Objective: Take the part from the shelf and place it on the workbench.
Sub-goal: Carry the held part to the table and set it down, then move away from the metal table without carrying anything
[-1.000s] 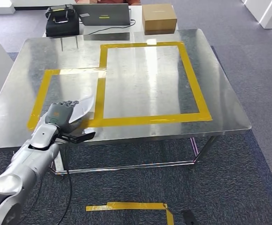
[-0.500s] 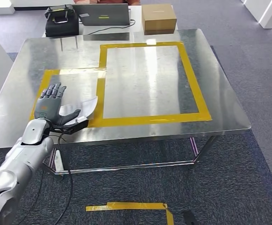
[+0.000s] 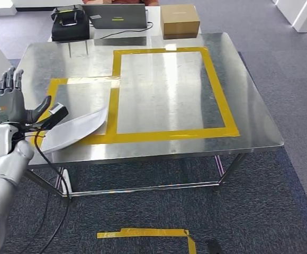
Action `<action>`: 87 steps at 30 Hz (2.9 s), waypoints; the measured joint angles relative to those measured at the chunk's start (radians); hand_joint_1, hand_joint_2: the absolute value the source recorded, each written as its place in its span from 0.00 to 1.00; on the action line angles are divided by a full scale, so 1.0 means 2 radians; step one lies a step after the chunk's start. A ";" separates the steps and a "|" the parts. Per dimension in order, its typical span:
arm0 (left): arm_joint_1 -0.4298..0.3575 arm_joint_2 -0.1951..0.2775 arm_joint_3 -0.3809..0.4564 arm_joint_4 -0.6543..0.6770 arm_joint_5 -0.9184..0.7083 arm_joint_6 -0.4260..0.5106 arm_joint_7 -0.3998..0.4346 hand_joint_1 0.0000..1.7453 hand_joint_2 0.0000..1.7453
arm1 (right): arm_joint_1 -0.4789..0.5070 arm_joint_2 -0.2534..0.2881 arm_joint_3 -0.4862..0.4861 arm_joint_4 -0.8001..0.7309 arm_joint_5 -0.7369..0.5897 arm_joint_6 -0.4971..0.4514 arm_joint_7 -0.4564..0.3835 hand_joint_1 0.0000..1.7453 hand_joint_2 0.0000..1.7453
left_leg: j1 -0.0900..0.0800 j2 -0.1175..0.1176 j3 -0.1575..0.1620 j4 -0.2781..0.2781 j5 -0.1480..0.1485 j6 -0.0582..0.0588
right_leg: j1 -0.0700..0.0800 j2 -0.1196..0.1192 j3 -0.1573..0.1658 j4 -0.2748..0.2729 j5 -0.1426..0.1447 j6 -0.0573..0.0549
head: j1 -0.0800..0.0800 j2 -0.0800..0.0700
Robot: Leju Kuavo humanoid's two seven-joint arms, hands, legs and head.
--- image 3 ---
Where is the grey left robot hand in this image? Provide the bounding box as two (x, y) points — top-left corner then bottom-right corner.
(0, 66), (52, 125)

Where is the white curved plastic part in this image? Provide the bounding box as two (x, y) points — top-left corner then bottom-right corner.
(40, 106), (108, 155)

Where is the steel workbench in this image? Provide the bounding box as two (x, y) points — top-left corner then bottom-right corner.
(15, 32), (285, 208)

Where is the black equipment bag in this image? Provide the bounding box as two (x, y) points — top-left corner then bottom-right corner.
(51, 4), (91, 42)

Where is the grey laptop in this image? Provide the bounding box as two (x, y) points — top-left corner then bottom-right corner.
(82, 3), (148, 30)

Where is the white table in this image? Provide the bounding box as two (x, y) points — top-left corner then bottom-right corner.
(47, 5), (203, 43)

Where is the brown cardboard box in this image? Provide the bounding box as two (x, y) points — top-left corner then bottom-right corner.
(160, 4), (201, 40)

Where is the white stepped platform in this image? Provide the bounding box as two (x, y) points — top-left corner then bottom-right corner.
(271, 0), (307, 34)

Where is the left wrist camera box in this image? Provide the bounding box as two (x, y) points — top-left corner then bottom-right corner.
(23, 102), (69, 134)

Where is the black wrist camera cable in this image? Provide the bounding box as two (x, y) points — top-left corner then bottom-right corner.
(18, 130), (71, 254)

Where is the black laptop cable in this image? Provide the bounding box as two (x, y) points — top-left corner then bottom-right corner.
(98, 21), (154, 40)

